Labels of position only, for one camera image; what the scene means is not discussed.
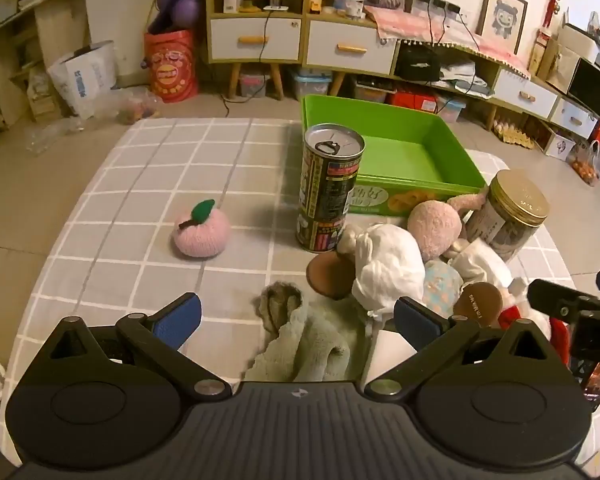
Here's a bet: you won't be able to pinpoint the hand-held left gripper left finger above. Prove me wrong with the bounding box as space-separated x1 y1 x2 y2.
45 292 233 403

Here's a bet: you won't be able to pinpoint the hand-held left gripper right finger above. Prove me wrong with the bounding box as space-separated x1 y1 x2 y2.
363 296 564 403

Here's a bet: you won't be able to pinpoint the red sock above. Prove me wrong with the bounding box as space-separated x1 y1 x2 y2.
451 237 571 365

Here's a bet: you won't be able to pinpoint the blue patterned cloth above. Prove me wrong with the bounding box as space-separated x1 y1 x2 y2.
422 259 466 318

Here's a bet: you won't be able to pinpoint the white cloth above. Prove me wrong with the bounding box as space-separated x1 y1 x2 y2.
351 224 427 317

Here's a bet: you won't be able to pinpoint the brown round plush with label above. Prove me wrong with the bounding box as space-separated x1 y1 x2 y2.
454 281 504 329

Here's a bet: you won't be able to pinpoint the pink knitted apple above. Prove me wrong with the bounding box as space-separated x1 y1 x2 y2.
172 200 232 260

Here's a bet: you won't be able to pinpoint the pink plush rabbit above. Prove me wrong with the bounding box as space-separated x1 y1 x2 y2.
407 187 491 263

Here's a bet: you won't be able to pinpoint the brown plush mushroom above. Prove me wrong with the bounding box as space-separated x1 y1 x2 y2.
306 227 368 302

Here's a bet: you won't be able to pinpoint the grey-green fluffy towel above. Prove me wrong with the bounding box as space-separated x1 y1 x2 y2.
242 281 368 383

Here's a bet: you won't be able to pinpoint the green box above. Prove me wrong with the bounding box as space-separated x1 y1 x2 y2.
300 94 488 218

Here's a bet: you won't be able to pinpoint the clear jar with gold lid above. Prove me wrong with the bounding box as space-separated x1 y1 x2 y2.
465 169 551 263

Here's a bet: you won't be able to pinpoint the white box with cartoon face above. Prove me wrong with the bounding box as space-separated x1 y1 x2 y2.
547 132 577 161

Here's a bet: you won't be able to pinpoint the black drink can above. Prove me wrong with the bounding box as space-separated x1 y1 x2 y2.
295 123 367 254

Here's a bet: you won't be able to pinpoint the egg trays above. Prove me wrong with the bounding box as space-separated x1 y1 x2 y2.
492 115 536 150

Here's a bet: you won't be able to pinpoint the television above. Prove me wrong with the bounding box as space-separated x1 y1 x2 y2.
565 57 600 128

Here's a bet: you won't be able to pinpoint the long low wooden cabinet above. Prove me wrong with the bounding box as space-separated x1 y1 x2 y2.
395 35 600 142

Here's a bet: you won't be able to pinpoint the orange box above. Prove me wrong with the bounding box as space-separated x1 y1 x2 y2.
395 91 438 113

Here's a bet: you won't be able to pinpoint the brown storage box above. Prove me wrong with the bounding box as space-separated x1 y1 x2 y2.
527 35 581 92

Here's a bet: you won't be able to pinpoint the red printed bag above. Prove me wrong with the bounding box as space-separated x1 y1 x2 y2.
144 29 200 105

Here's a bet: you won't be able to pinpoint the clear storage box blue lid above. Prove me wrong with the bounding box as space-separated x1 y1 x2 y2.
290 67 333 102

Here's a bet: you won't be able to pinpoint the black bag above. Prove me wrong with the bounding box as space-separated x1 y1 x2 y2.
395 45 443 81

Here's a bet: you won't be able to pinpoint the framed cartoon girl picture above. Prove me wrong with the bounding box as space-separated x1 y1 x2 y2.
476 0 528 56

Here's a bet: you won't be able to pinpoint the wooden drawer cabinet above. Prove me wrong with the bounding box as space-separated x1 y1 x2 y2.
304 7 401 98

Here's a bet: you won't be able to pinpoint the wooden shelf cabinet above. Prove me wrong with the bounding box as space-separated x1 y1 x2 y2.
205 0 308 101

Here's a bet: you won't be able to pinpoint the pink table runner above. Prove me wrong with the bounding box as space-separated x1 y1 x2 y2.
362 5 531 78

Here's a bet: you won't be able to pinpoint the purple bag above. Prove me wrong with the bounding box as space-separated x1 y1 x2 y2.
150 0 207 33

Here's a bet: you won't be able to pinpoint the light wooden bookshelf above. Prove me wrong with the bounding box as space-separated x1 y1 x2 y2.
0 0 90 131

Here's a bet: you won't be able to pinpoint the black power cable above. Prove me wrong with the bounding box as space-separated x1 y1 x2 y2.
222 9 272 117

